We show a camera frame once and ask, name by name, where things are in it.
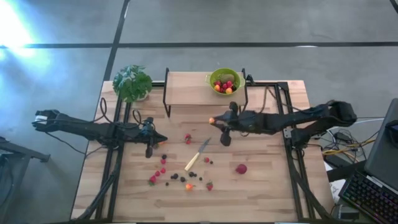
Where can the white plant pot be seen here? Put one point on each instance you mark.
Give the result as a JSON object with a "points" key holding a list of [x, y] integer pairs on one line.
{"points": [[143, 98]]}

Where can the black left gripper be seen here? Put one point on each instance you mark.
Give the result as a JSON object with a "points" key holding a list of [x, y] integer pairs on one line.
{"points": [[149, 151]]}

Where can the white paper sheet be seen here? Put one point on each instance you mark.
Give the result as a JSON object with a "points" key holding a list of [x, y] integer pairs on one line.
{"points": [[337, 189]]}

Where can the red cherry with green stem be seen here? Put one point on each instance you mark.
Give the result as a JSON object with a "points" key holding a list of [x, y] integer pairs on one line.
{"points": [[229, 83], [217, 83]]}

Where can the black backlit keyboard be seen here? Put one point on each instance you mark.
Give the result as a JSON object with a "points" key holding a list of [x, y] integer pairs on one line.
{"points": [[370, 196]]}

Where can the green colander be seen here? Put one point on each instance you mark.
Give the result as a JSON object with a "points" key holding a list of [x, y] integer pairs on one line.
{"points": [[214, 74]]}

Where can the large blackberry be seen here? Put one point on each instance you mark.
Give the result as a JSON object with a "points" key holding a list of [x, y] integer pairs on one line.
{"points": [[183, 179], [176, 176]]}

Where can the small peach fruit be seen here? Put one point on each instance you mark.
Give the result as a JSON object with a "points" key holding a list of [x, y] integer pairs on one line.
{"points": [[229, 91]]}

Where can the yellow red pear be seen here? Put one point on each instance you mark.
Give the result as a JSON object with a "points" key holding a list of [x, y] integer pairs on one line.
{"points": [[188, 187]]}

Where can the green leafy plant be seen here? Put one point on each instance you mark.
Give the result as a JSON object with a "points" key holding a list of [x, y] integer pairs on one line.
{"points": [[132, 82]]}

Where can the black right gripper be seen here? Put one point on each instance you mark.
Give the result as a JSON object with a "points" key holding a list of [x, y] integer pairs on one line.
{"points": [[226, 138]]}

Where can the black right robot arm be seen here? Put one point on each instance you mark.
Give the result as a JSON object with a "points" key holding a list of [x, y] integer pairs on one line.
{"points": [[311, 116]]}

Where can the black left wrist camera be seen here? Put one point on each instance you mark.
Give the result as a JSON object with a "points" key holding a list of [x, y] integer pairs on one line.
{"points": [[146, 128]]}

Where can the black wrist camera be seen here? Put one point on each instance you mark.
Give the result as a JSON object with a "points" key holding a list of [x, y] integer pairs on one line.
{"points": [[247, 118], [146, 128]]}

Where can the dark red pomegranate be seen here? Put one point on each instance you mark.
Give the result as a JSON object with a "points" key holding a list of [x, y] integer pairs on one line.
{"points": [[241, 169]]}

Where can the brown green kiwi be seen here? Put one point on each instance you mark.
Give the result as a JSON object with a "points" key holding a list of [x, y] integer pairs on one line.
{"points": [[228, 78]]}

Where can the black metal stand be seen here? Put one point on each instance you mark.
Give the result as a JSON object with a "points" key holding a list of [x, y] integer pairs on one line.
{"points": [[18, 152]]}

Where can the silver metal bracket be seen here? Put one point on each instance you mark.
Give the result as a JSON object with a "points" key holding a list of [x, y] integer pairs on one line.
{"points": [[287, 133]]}

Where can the wooden shelf with black legs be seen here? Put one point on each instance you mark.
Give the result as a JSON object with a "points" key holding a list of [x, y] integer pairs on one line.
{"points": [[189, 88]]}

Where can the grey laptop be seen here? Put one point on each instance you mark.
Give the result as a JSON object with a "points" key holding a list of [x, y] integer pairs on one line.
{"points": [[382, 149]]}

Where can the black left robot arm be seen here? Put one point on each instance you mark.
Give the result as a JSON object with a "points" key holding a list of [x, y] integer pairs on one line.
{"points": [[93, 132]]}

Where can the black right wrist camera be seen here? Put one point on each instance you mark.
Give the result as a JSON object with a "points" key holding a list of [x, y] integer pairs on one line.
{"points": [[247, 118]]}

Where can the large red strawberry with leaves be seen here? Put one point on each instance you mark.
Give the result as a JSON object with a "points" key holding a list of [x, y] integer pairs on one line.
{"points": [[210, 186]]}

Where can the small red strawberry with leaves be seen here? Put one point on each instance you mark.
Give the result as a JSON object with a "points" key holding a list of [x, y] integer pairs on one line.
{"points": [[206, 160]]}

